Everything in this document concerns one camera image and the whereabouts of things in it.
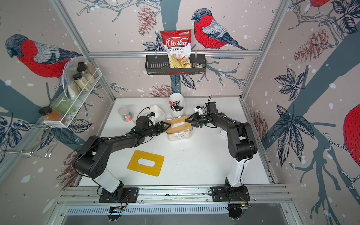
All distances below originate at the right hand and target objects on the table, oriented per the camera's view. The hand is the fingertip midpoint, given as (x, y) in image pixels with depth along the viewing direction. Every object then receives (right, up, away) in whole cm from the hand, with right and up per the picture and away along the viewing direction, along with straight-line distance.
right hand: (186, 121), depth 90 cm
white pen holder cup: (-7, +12, +16) cm, 21 cm away
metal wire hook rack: (-67, -5, -34) cm, 75 cm away
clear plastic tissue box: (-4, -10, 0) cm, 11 cm away
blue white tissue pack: (+26, -8, +3) cm, 27 cm away
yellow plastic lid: (-19, -29, -8) cm, 35 cm away
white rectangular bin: (-19, +4, +12) cm, 22 cm away
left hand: (-10, -2, -1) cm, 10 cm away
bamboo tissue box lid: (-5, -3, +2) cm, 6 cm away
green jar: (-65, +10, -18) cm, 68 cm away
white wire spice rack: (-59, +3, -21) cm, 63 cm away
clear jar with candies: (-44, +5, +11) cm, 46 cm away
